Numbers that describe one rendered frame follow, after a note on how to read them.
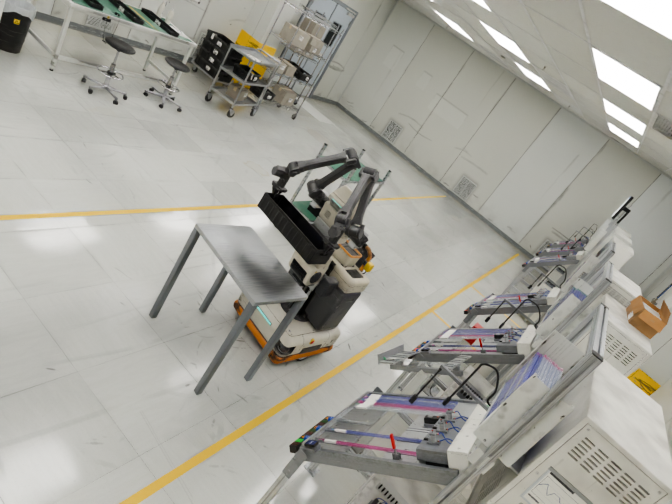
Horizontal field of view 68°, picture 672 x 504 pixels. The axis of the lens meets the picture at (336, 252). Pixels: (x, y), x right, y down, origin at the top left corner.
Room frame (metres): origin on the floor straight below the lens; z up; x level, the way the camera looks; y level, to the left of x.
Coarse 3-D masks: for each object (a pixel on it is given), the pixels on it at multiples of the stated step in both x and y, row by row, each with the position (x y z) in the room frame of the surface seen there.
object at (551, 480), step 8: (552, 472) 1.44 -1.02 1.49; (536, 480) 1.45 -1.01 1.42; (544, 480) 1.44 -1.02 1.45; (552, 480) 1.44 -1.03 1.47; (560, 480) 1.43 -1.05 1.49; (528, 488) 1.45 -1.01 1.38; (536, 488) 1.44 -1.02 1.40; (544, 488) 1.43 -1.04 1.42; (552, 488) 1.43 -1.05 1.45; (560, 488) 1.42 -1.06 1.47; (568, 488) 1.42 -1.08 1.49; (520, 496) 1.45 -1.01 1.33; (528, 496) 1.44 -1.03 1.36; (536, 496) 1.43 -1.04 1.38; (544, 496) 1.43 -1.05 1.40; (552, 496) 1.42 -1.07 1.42; (560, 496) 1.42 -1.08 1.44; (568, 496) 1.41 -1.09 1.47; (576, 496) 1.41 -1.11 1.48; (584, 496) 1.40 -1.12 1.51
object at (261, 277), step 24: (192, 240) 2.65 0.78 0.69; (216, 240) 2.63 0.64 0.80; (240, 240) 2.81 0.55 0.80; (240, 264) 2.56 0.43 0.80; (264, 264) 2.73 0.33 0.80; (168, 288) 2.66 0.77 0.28; (216, 288) 3.01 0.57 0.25; (240, 288) 2.38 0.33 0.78; (264, 288) 2.49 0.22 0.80; (288, 288) 2.65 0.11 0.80; (288, 312) 2.69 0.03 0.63; (216, 360) 2.32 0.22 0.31; (264, 360) 2.70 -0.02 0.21
